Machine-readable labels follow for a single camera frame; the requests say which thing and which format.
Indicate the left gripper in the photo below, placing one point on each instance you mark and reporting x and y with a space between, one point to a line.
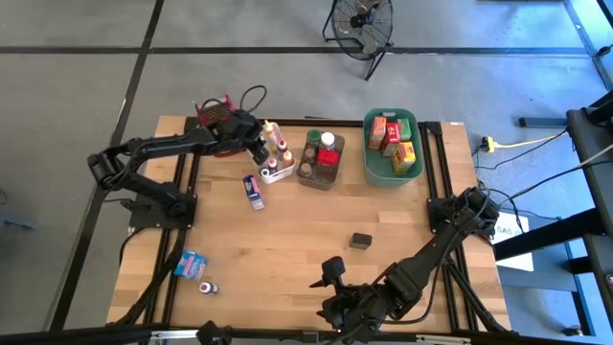
239 127

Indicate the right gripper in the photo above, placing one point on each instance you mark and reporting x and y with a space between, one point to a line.
356 306

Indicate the blue food colouring bottle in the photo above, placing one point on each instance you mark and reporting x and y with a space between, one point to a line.
264 172

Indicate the orange food colouring bottle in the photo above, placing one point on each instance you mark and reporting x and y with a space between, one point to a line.
287 157

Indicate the dark blue Frosted cereal box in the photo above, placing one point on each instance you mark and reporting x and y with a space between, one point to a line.
253 191

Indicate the cork glass spice jar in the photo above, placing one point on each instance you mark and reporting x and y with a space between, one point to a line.
310 154
305 169

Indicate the green-cap spice jar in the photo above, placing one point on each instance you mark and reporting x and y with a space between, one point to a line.
313 139

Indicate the red-lid paprika tin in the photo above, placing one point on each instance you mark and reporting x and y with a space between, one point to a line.
328 158

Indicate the white-cap spice jar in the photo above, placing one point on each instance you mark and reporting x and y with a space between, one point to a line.
328 140

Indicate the dark green black pepper tin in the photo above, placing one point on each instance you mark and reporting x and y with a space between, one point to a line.
360 241

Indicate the purple food colouring bottle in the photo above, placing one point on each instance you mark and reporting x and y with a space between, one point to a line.
207 287

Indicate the red cereal box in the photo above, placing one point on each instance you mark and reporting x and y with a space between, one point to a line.
390 139

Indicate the blue and pink cereal box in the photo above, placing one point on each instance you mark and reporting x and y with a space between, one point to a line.
190 265

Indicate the yellow Corn Pops cereal box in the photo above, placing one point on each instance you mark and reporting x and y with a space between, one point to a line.
403 158

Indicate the green cereal box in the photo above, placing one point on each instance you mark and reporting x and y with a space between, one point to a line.
405 129

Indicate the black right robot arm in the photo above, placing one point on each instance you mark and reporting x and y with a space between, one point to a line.
431 254

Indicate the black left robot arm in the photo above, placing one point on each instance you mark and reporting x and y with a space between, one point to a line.
158 144

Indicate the yellow food colouring bottle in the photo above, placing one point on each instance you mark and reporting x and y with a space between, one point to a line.
269 130

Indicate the white plastic bin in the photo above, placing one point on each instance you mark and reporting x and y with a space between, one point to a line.
282 175

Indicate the smoky grey plastic bin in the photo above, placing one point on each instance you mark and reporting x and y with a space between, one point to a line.
318 179

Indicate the red storage bin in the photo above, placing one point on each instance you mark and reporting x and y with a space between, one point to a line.
213 114

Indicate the teal plastic bin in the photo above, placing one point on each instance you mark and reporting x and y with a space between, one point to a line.
378 172

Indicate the orange cereal box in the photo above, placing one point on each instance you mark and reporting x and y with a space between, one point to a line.
378 131

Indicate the black floor fan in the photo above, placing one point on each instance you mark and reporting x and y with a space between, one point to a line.
356 21

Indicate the white sign panel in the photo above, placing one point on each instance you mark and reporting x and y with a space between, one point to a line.
517 254

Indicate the black side desk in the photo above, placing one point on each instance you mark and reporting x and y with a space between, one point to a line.
591 215

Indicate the dark metal floor bar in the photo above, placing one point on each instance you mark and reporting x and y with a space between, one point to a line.
541 122

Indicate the black aluminium rig frame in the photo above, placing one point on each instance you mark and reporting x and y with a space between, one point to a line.
433 158

